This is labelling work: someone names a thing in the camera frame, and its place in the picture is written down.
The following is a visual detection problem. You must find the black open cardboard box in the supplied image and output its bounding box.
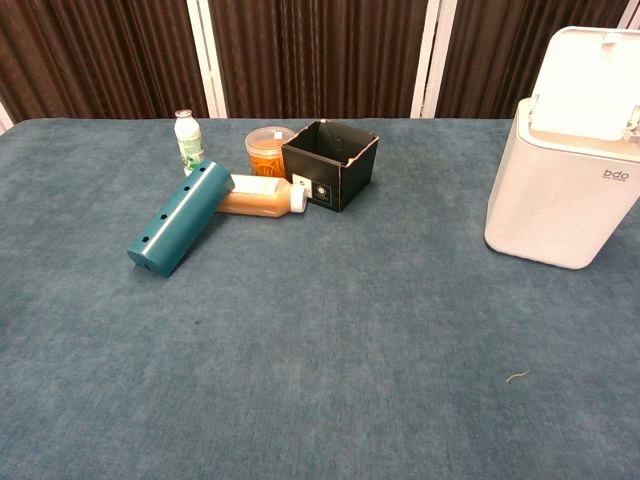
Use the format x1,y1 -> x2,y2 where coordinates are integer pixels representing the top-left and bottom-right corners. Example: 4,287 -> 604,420
280,119 -> 380,214

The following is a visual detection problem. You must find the white trash bin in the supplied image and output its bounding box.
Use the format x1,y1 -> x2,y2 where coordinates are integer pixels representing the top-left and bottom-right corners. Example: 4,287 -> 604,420
483,27 -> 640,271

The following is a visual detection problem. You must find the orange juice bottle white cap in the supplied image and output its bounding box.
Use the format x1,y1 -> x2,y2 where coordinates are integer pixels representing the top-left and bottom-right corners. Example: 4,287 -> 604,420
215,173 -> 309,219

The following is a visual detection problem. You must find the clear jar with orange contents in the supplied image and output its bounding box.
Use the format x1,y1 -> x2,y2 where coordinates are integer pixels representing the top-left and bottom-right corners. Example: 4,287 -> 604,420
244,126 -> 297,180

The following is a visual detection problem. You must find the blue table cloth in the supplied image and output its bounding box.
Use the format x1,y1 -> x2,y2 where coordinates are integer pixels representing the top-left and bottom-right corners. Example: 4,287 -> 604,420
0,117 -> 640,480

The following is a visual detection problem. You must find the teal cylindrical holder with holes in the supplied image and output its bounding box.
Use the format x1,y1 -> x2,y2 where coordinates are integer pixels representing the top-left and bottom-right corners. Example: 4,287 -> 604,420
126,160 -> 236,279

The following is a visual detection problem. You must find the small white green drink bottle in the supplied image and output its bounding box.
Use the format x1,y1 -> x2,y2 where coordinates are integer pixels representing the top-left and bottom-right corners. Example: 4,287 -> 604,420
173,109 -> 206,177

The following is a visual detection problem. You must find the dark brown pleated curtain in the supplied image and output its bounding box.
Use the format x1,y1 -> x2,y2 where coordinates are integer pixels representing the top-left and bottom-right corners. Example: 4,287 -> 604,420
0,0 -> 640,124

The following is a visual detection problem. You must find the white vertical frame post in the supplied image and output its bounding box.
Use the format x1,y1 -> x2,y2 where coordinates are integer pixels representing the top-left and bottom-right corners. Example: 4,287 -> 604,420
410,0 -> 458,120
185,0 -> 230,120

